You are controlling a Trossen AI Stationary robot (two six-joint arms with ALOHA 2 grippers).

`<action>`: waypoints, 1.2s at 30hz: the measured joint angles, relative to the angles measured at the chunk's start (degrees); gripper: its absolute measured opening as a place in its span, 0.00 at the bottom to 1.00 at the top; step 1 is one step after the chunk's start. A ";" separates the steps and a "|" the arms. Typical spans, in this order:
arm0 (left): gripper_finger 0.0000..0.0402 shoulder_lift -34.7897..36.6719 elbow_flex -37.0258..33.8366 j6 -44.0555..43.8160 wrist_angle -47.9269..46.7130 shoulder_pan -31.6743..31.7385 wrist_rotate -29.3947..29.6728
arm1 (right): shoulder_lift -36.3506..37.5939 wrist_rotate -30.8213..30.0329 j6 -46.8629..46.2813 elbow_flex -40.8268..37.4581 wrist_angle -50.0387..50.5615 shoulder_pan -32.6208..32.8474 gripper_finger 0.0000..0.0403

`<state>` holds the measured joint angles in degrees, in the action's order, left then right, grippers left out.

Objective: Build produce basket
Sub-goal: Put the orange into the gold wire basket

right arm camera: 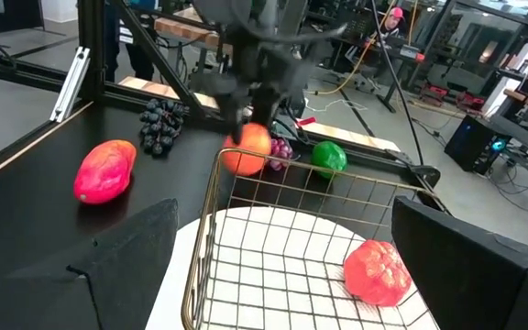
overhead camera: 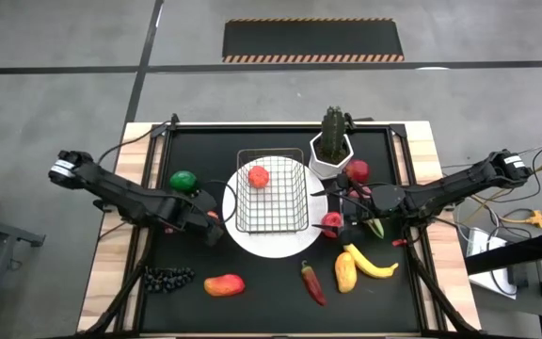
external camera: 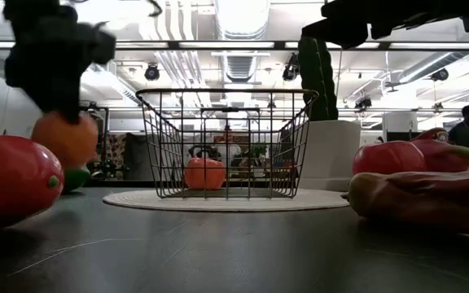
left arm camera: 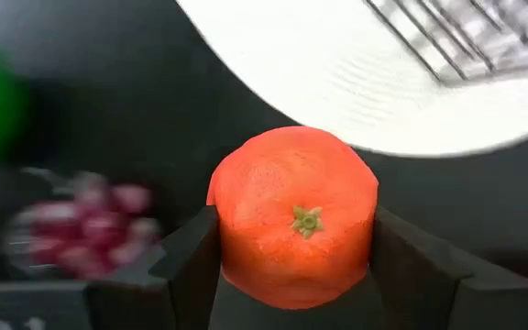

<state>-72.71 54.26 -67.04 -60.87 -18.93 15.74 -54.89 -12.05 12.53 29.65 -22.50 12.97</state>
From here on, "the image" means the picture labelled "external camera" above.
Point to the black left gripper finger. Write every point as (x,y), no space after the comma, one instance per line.
(65,108)

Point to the black table mat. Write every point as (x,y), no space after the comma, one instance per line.
(234,252)

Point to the white hexagonal plant pot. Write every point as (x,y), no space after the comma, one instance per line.
(328,154)

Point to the black aluminium table frame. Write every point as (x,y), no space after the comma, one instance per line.
(116,184)

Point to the pink toy dragon fruit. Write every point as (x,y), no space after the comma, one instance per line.
(442,156)

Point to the black metal shelf rack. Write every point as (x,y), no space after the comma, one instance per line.
(105,138)

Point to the green toy fruit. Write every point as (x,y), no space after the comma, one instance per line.
(75,177)

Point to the silver ceiling duct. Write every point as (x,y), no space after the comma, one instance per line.
(240,65)

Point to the red toy chili pepper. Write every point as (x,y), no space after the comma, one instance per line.
(422,199)

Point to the white round plate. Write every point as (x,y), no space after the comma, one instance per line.
(226,204)

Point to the red yellow toy mango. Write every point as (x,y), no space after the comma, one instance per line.
(10,175)

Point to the red apple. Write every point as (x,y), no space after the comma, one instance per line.
(385,158)

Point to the orange toy fruit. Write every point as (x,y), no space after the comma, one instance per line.
(67,142)

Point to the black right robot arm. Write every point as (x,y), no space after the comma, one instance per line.
(422,12)

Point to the patterned fabric panel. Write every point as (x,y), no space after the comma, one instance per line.
(116,154)

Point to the black ceiling spotlight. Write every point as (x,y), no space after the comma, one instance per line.
(440,74)
(289,70)
(152,72)
(362,102)

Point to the black overhead beam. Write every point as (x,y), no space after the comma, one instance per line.
(279,45)

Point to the green cactus plant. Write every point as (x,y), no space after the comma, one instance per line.
(318,81)

